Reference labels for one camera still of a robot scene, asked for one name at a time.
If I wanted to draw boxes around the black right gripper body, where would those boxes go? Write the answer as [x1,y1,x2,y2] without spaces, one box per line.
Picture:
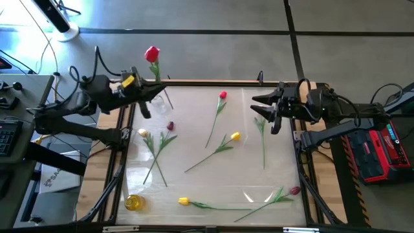
[270,82,310,135]

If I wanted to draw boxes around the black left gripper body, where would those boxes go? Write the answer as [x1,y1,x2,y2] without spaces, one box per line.
[111,66,153,119]

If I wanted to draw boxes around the bright red artificial tulip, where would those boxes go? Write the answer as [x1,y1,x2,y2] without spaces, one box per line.
[205,90,228,149]
[144,45,162,82]

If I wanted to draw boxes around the yellow artificial tulip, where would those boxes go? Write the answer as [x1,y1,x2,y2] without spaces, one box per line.
[184,131,242,173]
[177,196,252,212]

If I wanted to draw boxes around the dark red artificial tulip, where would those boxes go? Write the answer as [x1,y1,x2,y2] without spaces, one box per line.
[233,186,302,223]
[142,120,179,185]

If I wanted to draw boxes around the yellow glass vase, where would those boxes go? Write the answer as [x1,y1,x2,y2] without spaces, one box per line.
[124,194,147,212]

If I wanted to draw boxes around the red black power station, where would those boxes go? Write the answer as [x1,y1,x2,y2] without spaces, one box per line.
[342,119,413,186]

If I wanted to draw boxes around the office desk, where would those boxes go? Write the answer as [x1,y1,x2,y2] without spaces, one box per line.
[0,73,55,229]

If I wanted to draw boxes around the black white tower fan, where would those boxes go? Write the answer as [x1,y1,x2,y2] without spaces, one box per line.
[31,0,80,43]

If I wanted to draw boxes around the white printed bag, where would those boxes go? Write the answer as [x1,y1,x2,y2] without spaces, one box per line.
[38,163,82,195]

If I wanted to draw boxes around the small black desk device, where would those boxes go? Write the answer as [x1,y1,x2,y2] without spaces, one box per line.
[0,80,23,92]

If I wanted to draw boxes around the black keyboard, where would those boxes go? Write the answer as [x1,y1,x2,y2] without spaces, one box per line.
[0,119,24,158]

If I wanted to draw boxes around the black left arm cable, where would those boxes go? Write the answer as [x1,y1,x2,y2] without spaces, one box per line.
[69,45,124,85]

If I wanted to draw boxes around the thin yellow cable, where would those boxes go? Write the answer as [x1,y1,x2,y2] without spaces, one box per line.
[18,0,60,76]

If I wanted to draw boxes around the black table frame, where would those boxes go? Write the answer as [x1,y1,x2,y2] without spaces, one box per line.
[76,79,345,233]

